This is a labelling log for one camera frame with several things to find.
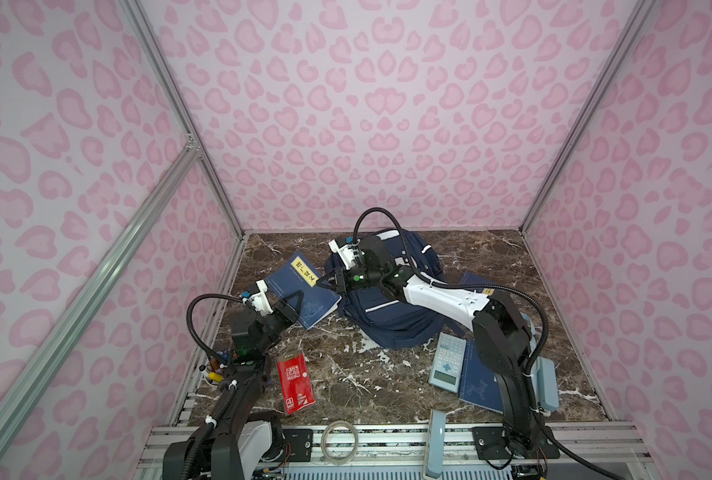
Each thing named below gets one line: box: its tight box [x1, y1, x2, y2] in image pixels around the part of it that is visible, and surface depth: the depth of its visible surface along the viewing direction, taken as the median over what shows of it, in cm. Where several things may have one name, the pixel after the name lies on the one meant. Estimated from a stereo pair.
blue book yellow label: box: [459, 271, 497, 296], surface depth 108 cm
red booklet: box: [276, 352, 316, 415], surface depth 86 cm
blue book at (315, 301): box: [264, 251, 342, 331], surface depth 81 cm
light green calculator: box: [428, 332, 467, 393], surface depth 86 cm
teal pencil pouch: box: [521, 312, 559, 412], surface depth 78 cm
